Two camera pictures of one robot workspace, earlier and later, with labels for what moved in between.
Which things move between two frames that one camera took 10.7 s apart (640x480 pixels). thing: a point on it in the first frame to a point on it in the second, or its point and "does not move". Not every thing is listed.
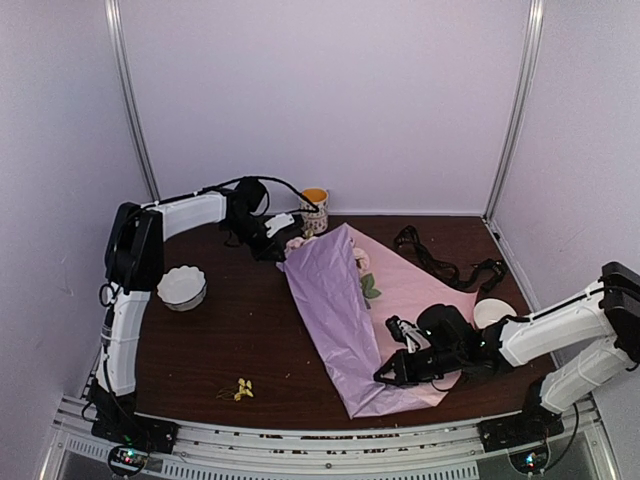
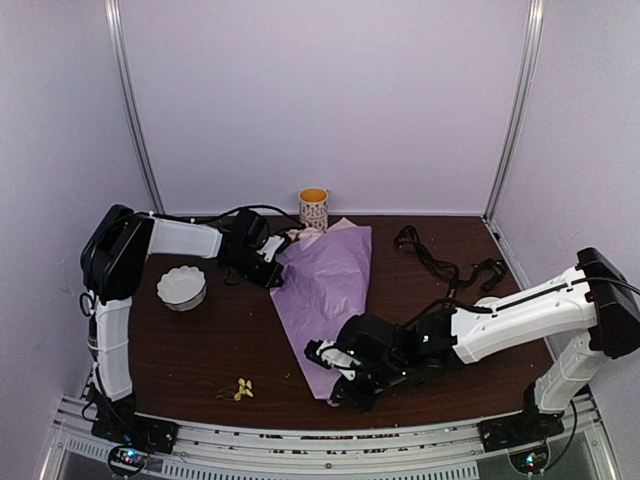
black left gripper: x=263 y=252 to x=266 y=280
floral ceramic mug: x=317 y=222 does not move
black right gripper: x=391 y=365 to x=351 y=397
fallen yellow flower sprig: x=236 y=391 does not move
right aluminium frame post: x=517 y=110 does not move
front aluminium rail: x=432 y=451 does not move
